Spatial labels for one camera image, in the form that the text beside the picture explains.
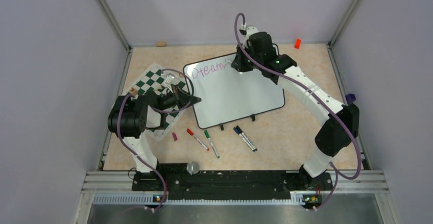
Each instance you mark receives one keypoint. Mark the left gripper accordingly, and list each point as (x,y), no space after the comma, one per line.
(182,98)

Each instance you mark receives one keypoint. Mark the red whiteboard marker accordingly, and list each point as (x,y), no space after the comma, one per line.
(197,139)

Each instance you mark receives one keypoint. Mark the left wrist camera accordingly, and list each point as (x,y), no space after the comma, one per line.
(169,79)

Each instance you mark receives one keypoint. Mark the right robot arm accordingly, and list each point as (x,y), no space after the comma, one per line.
(339,122)

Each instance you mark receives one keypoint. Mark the grey round knob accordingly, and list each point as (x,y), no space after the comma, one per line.
(193,168)

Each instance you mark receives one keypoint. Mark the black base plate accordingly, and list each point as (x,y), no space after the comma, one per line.
(227,185)

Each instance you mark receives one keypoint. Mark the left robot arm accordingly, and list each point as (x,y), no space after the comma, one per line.
(131,116)

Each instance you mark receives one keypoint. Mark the green white chessboard mat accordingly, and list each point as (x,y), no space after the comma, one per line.
(151,80)

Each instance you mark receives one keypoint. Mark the green whiteboard marker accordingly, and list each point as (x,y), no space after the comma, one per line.
(212,144)

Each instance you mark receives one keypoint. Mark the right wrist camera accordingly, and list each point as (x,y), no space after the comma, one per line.
(247,31)

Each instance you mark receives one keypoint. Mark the whiteboard metal stand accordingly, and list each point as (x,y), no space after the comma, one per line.
(251,117)

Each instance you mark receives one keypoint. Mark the blue whiteboard marker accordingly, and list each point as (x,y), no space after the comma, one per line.
(243,139)

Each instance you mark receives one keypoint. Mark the pink marker cap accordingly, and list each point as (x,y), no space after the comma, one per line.
(175,138)

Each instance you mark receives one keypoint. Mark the black whiteboard marker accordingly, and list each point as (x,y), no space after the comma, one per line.
(247,139)

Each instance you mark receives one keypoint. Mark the whiteboard with black frame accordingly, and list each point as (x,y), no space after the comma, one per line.
(229,95)

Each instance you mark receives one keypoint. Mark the orange toy block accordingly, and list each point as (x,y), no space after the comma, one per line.
(298,43)

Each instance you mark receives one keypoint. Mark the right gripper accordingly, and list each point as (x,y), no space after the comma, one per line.
(238,64)

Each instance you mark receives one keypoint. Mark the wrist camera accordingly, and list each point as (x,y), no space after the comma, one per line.
(247,31)
(169,79)

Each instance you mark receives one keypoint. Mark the purple object at edge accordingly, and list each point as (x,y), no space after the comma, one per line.
(350,98)

